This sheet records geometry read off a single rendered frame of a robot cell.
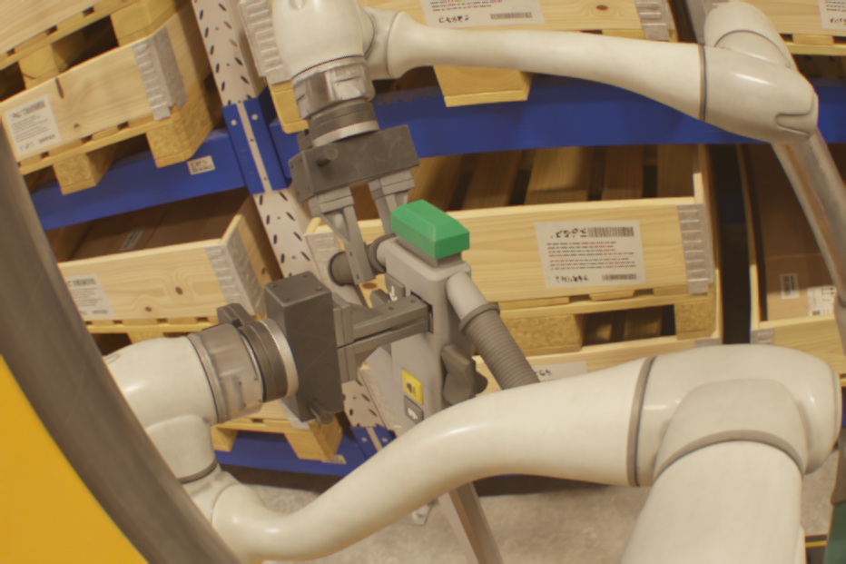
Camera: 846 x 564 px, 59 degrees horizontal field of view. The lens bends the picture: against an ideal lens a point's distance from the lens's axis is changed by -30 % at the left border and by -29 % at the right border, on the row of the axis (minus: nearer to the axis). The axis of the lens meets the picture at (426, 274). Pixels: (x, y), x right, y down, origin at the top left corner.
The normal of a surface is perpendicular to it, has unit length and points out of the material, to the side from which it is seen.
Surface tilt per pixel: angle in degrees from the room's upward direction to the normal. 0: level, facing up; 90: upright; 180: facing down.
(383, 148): 62
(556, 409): 24
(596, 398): 19
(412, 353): 74
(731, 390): 9
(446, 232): 47
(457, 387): 57
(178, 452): 82
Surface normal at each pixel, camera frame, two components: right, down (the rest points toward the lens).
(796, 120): 0.00, 0.56
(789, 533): 0.61, -0.44
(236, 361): 0.36, -0.32
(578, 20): -0.22, 0.62
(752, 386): -0.18, -0.87
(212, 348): 0.18, -0.68
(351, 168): 0.44, -0.11
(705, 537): -0.35, -0.75
